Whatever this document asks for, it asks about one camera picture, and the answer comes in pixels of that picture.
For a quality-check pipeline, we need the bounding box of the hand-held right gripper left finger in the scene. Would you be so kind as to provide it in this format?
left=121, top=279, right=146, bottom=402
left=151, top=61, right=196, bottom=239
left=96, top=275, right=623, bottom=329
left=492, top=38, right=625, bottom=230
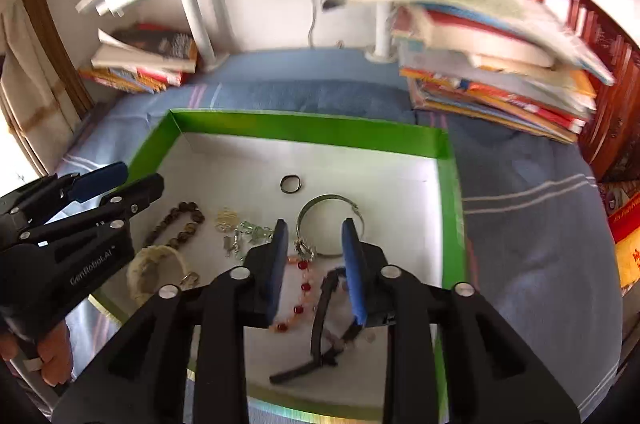
left=52, top=218, right=290, bottom=424

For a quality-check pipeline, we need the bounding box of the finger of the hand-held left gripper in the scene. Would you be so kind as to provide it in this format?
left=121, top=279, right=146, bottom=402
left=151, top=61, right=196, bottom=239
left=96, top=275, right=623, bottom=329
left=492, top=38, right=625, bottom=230
left=0, top=161, right=129, bottom=227
left=15, top=173, right=165, bottom=248

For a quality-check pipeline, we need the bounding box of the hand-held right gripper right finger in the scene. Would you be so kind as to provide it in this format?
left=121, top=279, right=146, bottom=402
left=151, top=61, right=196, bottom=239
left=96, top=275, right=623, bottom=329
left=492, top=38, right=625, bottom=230
left=341, top=217, right=581, bottom=424

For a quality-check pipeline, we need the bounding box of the red bead bracelet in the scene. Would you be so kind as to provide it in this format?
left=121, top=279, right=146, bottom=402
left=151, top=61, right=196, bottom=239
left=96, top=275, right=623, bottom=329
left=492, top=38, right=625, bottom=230
left=270, top=254, right=316, bottom=335

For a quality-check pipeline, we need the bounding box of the brown bead bracelet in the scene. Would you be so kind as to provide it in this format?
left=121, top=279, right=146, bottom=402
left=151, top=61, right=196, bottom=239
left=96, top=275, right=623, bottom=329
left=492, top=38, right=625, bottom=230
left=142, top=201, right=206, bottom=250

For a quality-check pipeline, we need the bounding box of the silver bangle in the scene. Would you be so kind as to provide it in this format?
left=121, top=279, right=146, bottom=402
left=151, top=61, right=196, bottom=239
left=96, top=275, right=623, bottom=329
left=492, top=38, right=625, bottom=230
left=295, top=194, right=365, bottom=261

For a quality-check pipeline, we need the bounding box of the green cardboard box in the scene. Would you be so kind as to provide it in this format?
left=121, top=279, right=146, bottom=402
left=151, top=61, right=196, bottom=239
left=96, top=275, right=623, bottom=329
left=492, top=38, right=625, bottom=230
left=87, top=108, right=468, bottom=422

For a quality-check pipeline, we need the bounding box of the person's left hand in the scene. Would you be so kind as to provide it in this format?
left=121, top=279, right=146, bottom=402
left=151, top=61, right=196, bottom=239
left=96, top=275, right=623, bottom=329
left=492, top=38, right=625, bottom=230
left=0, top=321, right=73, bottom=387

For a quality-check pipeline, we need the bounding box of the beige curtain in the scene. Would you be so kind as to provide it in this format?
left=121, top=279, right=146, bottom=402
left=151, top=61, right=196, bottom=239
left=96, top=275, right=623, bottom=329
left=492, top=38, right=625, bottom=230
left=0, top=0, right=96, bottom=177

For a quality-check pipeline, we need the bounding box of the small stack of books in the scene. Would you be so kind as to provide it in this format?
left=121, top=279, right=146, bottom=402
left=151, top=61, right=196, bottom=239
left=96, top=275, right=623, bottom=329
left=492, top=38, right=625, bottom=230
left=77, top=23, right=198, bottom=94

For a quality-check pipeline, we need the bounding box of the blue striped cloth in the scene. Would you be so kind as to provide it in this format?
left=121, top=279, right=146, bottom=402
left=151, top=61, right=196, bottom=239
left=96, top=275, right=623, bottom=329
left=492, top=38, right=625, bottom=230
left=52, top=49, right=626, bottom=424

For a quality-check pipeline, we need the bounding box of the tall stack of books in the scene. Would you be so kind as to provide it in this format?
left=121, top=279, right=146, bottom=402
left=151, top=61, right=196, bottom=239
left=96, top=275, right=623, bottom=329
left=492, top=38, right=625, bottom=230
left=392, top=1, right=616, bottom=145

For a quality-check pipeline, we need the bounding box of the red and yellow bag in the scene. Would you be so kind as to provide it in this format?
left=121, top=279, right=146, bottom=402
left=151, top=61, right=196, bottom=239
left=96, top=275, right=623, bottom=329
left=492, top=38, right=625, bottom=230
left=605, top=181, right=640, bottom=290

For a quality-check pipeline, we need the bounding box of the red wooden headboard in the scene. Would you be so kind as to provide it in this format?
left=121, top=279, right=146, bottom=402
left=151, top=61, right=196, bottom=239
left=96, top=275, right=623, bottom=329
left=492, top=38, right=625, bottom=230
left=530, top=0, right=640, bottom=182

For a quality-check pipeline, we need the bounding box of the silver crystal necklace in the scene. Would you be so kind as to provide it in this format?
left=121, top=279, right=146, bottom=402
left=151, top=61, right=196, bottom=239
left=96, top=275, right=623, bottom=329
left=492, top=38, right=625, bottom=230
left=222, top=219, right=276, bottom=257

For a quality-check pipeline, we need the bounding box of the cream bead bracelet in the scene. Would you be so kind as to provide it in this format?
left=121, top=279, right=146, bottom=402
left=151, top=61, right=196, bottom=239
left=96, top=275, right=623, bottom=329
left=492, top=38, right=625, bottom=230
left=126, top=245, right=201, bottom=305

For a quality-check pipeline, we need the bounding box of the white cable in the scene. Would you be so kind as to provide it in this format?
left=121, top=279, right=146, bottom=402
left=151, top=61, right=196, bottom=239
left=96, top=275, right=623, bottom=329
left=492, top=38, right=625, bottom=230
left=306, top=0, right=322, bottom=51

